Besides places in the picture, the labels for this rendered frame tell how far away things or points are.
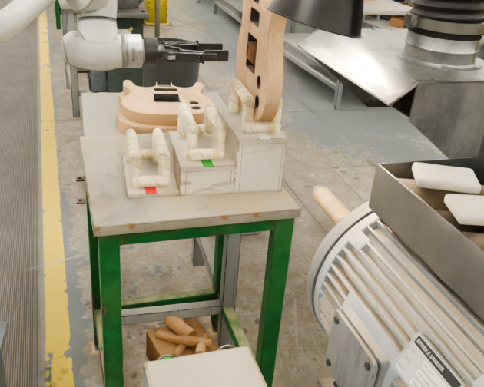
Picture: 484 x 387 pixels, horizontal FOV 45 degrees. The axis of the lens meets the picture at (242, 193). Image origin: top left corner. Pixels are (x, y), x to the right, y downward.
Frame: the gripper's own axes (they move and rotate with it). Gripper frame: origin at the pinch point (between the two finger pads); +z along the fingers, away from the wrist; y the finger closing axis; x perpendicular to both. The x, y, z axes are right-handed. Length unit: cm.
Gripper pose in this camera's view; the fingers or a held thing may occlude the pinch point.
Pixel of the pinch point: (215, 51)
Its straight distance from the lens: 168.9
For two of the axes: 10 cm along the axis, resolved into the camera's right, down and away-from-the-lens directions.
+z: 9.7, -0.5, 2.5
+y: 2.4, 4.7, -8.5
